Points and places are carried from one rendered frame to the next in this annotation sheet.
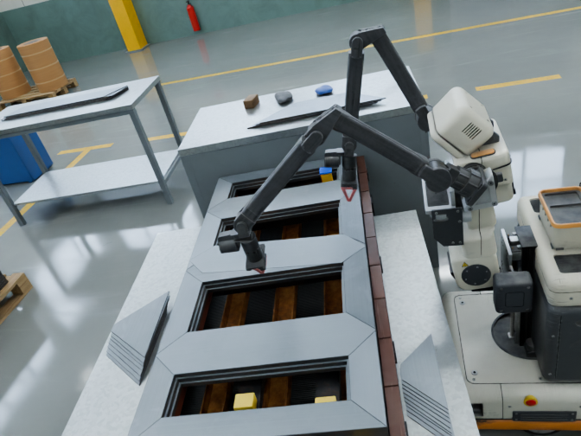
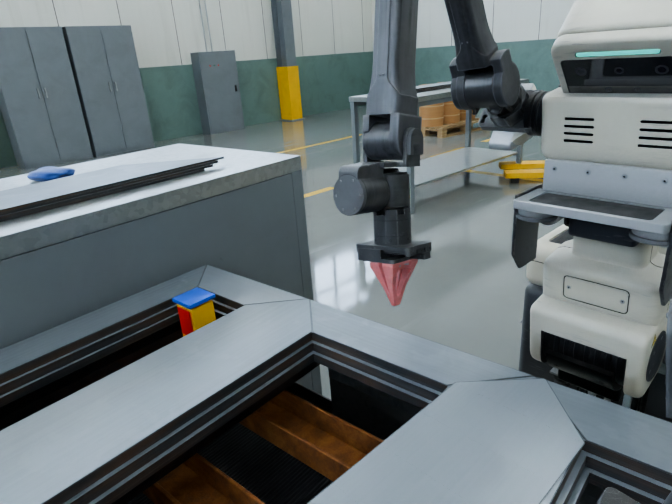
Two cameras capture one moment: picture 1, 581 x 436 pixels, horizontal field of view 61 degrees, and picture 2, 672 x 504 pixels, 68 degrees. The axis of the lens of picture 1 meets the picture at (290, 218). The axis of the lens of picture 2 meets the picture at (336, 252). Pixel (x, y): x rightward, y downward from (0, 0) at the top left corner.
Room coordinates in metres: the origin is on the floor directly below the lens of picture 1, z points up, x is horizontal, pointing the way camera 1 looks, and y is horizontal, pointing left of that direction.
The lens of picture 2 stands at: (1.47, 0.40, 1.31)
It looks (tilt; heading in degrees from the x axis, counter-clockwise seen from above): 22 degrees down; 300
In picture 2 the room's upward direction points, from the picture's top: 4 degrees counter-clockwise
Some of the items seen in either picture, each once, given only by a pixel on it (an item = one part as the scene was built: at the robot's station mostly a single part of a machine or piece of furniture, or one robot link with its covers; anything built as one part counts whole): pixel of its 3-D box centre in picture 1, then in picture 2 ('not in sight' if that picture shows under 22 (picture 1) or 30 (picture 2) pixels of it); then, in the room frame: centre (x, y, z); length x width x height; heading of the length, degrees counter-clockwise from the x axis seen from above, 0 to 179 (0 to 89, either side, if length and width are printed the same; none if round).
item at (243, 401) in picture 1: (245, 404); not in sight; (1.01, 0.28, 0.79); 0.06 x 0.05 x 0.04; 79
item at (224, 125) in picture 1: (299, 109); (12, 207); (2.67, -0.21, 1.03); 1.30 x 0.60 x 0.04; 79
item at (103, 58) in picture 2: not in sight; (108, 91); (8.93, -5.39, 0.98); 1.00 x 0.48 x 1.95; 73
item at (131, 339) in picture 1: (133, 336); not in sight; (1.47, 0.71, 0.77); 0.45 x 0.20 x 0.04; 169
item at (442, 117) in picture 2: not in sight; (448, 106); (3.96, -7.86, 0.38); 1.20 x 0.80 x 0.77; 67
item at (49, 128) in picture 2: not in sight; (39, 98); (9.25, -4.39, 0.98); 1.00 x 0.48 x 1.95; 73
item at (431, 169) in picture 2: not in sight; (443, 136); (2.95, -4.39, 0.49); 1.80 x 0.70 x 0.99; 70
